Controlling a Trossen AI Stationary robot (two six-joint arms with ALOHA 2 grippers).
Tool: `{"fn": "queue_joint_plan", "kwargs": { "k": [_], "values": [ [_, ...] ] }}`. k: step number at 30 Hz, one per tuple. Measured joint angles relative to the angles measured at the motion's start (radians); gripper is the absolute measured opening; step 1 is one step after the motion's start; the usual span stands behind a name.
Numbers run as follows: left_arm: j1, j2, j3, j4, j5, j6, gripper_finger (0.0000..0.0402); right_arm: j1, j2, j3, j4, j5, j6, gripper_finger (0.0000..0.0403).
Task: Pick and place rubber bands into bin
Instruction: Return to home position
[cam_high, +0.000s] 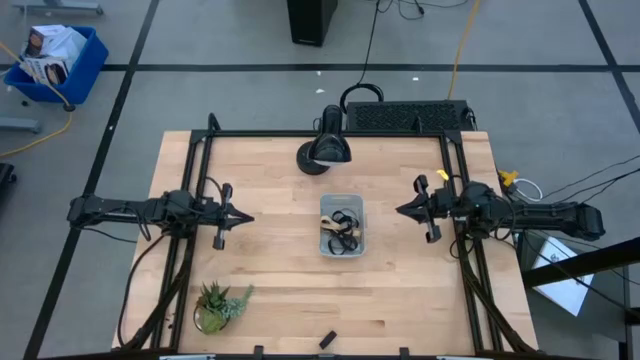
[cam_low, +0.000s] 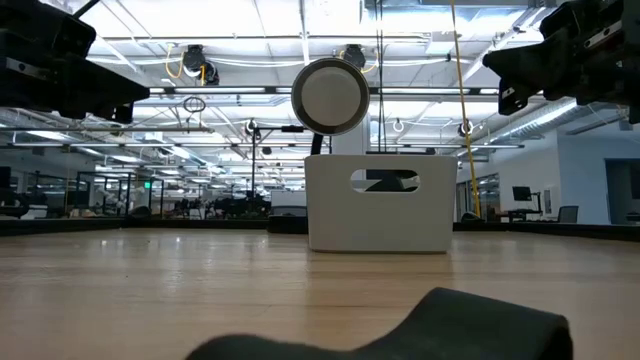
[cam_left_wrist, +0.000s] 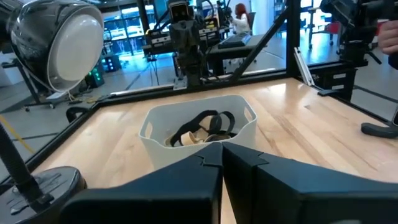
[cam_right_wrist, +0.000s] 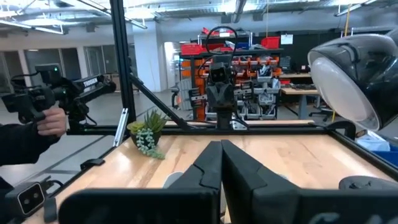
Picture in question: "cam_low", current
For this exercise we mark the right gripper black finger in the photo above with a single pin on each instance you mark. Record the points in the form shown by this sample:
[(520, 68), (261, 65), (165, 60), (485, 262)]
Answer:
[(535, 60), (512, 95)]

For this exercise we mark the white plastic bin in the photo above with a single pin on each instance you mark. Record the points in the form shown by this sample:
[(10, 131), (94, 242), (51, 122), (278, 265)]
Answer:
[(380, 220)]

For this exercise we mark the black computer monitor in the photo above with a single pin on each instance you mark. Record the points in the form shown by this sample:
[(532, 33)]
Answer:
[(521, 193)]

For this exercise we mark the grey office chair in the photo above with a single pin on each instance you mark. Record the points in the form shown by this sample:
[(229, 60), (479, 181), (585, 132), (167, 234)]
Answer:
[(567, 214)]

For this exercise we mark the black aluminium table frame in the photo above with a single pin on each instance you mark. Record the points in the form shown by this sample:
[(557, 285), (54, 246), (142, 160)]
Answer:
[(150, 225)]

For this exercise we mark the black desk lamp camera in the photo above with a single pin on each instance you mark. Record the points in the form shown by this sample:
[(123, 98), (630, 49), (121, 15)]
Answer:
[(330, 95)]

